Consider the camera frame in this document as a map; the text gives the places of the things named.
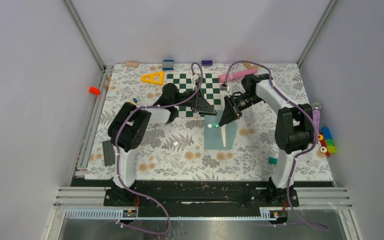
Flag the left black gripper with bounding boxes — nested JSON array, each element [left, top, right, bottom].
[[172, 87, 217, 116]]

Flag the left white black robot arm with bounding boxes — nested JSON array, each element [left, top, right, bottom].
[[107, 83, 217, 206]]

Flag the right wooden cylinder peg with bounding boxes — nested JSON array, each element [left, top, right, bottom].
[[242, 62, 254, 70]]

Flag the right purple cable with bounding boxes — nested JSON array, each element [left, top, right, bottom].
[[224, 60, 330, 233]]

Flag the colourful block toy pile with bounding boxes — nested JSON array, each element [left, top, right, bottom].
[[318, 126, 337, 157]]

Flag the purple cable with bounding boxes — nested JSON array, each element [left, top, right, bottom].
[[224, 60, 330, 233], [114, 62, 205, 235]]

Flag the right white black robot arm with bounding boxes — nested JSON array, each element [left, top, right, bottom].
[[218, 74, 315, 206]]

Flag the small green white peg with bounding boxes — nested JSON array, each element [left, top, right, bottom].
[[207, 122, 219, 128]]

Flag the teal small block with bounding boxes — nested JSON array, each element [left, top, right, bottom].
[[268, 157, 278, 165]]

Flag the wooden cylinder peg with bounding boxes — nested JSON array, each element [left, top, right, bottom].
[[125, 61, 139, 68], [242, 62, 254, 70]]

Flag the green white chessboard mat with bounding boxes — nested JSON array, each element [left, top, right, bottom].
[[164, 72, 224, 118]]

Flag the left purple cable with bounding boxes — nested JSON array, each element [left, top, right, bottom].
[[114, 62, 205, 235]]

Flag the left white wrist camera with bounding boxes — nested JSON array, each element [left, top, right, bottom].
[[190, 73, 201, 83]]

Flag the floral patterned table mat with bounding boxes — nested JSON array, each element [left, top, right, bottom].
[[84, 62, 335, 182]]

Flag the purple lego brick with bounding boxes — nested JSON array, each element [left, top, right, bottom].
[[201, 60, 213, 66]]

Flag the pink toy microphone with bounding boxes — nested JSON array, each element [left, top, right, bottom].
[[218, 69, 258, 83]]

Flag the blue grey lego brick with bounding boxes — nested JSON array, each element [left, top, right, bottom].
[[161, 59, 175, 71]]

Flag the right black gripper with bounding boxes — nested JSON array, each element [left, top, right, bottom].
[[219, 93, 263, 127]]

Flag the grey lego baseplate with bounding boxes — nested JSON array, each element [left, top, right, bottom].
[[102, 140, 116, 167]]

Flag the left wooden cylinder peg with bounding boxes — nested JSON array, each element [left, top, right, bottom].
[[125, 61, 139, 68]]

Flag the yellow triangle toy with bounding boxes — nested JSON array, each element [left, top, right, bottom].
[[141, 71, 164, 86]]

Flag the purple glitter microphone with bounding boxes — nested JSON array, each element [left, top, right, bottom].
[[311, 101, 322, 139]]

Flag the grey-blue envelope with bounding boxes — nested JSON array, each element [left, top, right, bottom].
[[204, 110, 238, 150]]

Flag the orange red small cylinder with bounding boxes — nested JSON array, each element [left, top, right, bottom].
[[88, 86, 101, 96]]

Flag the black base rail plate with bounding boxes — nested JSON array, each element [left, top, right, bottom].
[[71, 178, 335, 218]]

